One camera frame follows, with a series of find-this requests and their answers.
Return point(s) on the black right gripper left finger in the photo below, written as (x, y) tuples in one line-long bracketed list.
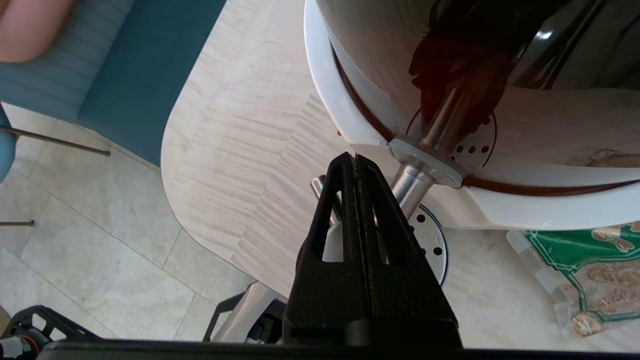
[(320, 295)]

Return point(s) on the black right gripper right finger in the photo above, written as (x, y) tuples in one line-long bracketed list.
[(405, 290)]

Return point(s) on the metal dispenser tap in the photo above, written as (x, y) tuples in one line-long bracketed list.
[(412, 182)]

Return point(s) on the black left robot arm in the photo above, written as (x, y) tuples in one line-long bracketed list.
[(10, 345)]

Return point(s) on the grey-blue perforated drip tray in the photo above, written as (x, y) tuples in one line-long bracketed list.
[(432, 240)]

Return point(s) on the white black robot chassis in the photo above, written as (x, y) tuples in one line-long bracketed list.
[(250, 310)]

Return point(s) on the large tea dispenser white base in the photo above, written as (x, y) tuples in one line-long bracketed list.
[(550, 210)]

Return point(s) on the green printed grain tea bag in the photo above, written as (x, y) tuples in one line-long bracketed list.
[(600, 280)]

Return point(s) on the teal upholstered bench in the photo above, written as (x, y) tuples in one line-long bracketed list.
[(140, 75)]

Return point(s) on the blue chair metal legs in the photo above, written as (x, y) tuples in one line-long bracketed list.
[(5, 145)]

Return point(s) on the pink bolster cushion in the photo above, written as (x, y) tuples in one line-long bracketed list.
[(30, 25)]

